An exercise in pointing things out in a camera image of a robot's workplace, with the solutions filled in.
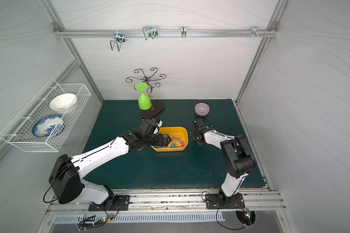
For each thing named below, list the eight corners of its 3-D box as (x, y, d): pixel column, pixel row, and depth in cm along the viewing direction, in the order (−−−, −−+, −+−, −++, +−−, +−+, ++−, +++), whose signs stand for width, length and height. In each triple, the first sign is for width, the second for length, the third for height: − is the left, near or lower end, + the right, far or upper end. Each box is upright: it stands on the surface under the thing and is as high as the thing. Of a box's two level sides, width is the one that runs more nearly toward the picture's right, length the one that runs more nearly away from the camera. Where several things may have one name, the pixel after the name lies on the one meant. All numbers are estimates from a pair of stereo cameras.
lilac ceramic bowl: (195, 117, 113) (196, 111, 108) (194, 108, 119) (195, 102, 114) (209, 117, 113) (210, 111, 108) (207, 108, 119) (208, 102, 114)
